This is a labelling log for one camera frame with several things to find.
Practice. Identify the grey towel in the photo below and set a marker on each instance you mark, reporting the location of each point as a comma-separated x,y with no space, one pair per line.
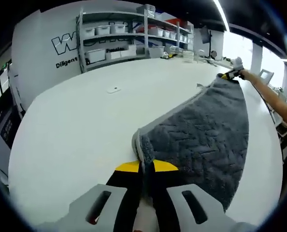
201,135

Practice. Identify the small white flat device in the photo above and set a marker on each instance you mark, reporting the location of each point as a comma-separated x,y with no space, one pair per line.
114,90

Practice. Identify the person's left hand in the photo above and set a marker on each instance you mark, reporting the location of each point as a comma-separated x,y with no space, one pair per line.
146,217

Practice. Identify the black light stand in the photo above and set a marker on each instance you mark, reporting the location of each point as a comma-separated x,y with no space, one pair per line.
204,35

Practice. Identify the ceiling strip light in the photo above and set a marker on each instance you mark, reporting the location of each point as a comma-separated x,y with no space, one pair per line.
222,14

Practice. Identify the spare hand-held gripper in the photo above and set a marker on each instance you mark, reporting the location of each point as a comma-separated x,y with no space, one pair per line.
166,55

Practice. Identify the row of white shelf bins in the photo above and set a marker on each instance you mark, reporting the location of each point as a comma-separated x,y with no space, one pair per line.
158,31

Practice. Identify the white cardboard box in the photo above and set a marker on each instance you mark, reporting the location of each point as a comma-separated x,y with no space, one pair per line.
113,55
128,51

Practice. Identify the white lidded storage bin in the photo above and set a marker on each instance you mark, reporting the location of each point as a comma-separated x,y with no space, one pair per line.
103,30
89,31
118,28

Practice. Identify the grey metal shelf rack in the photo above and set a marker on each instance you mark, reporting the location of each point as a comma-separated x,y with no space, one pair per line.
109,36

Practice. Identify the large white storage bin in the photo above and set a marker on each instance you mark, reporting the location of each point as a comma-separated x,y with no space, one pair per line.
95,55

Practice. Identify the dark equipment cabinet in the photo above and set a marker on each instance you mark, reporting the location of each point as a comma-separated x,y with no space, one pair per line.
5,125

